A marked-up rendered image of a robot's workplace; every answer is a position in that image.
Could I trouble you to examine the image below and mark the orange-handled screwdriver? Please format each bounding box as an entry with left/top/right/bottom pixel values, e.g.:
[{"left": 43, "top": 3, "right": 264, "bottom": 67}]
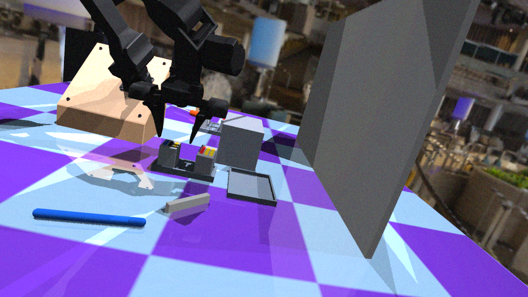
[{"left": 175, "top": 106, "right": 198, "bottom": 117}]

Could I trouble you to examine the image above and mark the blue rod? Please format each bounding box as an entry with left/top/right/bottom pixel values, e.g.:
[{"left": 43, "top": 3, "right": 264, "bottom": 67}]
[{"left": 32, "top": 208, "right": 146, "bottom": 226}]

